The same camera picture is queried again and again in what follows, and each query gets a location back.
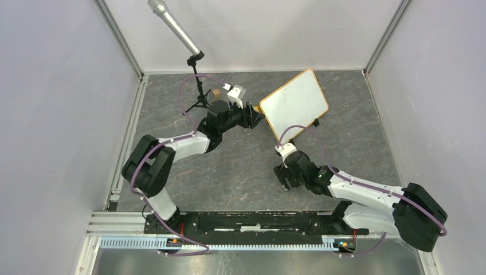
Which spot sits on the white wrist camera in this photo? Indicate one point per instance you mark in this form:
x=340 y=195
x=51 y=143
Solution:
x=285 y=149
x=235 y=94

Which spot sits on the aluminium slotted rail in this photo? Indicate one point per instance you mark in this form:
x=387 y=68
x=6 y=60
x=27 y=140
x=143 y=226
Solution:
x=125 y=230

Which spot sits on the yellow framed whiteboard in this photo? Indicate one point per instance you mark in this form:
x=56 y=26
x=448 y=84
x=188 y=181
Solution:
x=298 y=103

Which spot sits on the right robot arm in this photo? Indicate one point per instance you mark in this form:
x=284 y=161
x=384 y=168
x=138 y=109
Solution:
x=409 y=212

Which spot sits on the black tripod mic stand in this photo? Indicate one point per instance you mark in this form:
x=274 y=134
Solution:
x=202 y=101

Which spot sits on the silver microphone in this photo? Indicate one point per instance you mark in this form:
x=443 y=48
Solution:
x=162 y=11

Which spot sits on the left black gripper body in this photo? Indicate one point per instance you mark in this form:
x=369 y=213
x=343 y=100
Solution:
x=240 y=118

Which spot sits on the plain wooden cube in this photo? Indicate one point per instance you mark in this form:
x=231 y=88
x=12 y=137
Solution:
x=216 y=93

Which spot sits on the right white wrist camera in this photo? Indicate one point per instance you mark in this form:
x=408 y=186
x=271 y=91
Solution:
x=285 y=149

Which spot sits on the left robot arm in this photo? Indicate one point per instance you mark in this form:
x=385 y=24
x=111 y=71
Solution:
x=150 y=163

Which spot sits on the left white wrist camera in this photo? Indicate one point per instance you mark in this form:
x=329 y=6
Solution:
x=235 y=94

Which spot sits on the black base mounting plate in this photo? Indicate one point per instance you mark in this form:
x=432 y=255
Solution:
x=212 y=228

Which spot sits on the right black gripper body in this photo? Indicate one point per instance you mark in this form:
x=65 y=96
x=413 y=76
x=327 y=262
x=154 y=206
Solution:
x=282 y=172

